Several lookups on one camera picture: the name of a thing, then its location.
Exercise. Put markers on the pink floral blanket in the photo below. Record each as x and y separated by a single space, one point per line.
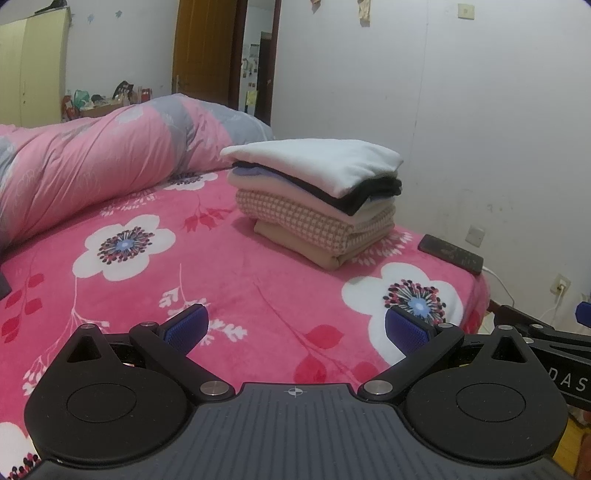
231 286

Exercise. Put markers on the folded blue garment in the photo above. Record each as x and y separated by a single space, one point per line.
258 173

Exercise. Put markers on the empty wall socket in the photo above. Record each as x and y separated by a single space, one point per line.
474 235

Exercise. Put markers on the white long-sleeve sweater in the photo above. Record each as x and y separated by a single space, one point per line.
314 161

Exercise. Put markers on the black bag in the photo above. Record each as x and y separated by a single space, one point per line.
123 90

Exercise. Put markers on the white wall switch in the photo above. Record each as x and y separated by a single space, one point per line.
465 10

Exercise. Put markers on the pink grey duvet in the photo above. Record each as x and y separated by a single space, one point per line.
92 157

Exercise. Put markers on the black rectangular device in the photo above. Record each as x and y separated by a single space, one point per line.
450 253

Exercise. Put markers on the cardboard box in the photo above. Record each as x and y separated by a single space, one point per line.
99 110

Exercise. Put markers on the green plastic bag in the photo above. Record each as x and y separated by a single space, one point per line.
81 99

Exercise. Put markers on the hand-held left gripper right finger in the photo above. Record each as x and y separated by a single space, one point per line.
406 332

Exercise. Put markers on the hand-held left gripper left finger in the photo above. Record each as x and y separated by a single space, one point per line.
187 330

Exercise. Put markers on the dark grey garment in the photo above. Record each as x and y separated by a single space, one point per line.
3 286

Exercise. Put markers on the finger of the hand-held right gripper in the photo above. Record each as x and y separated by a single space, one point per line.
584 314
545 334

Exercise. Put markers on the folded beige garment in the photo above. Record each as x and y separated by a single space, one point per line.
300 247

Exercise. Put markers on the yellow wardrobe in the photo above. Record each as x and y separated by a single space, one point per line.
32 69

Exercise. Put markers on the long beige hanging cloth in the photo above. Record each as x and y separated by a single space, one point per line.
364 11

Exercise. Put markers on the red package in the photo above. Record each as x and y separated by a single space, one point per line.
145 93

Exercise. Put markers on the white fridge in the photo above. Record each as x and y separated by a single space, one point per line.
251 69

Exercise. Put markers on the wall socket with plug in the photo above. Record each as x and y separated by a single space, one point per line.
559 284

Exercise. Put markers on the folded black garment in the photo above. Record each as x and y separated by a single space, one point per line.
364 194

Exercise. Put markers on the wooden door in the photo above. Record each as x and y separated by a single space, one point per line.
207 50

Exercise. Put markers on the folded checkered garment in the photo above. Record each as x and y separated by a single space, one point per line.
295 221

